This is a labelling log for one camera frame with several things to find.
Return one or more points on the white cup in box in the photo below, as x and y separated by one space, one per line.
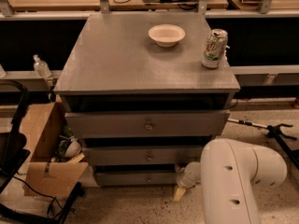
74 148

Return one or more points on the grey middle drawer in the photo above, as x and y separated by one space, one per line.
105 156

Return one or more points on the black cart frame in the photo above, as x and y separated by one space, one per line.
12 143

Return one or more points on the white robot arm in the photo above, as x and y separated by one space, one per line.
227 171

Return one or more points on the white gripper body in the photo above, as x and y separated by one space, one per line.
186 178

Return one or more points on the clear plastic bottle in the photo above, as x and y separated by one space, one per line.
41 67

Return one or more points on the black metal stand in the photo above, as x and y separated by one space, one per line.
278 135

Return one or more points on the green white soda can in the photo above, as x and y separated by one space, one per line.
214 49

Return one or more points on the grey drawer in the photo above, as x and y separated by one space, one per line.
146 124
105 156
135 178

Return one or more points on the grey drawer cabinet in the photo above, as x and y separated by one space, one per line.
115 67

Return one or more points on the brown cardboard box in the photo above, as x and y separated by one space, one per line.
42 126

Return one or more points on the grey top drawer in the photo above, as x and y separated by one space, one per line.
146 124

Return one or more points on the grey bottom drawer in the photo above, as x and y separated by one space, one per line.
135 178

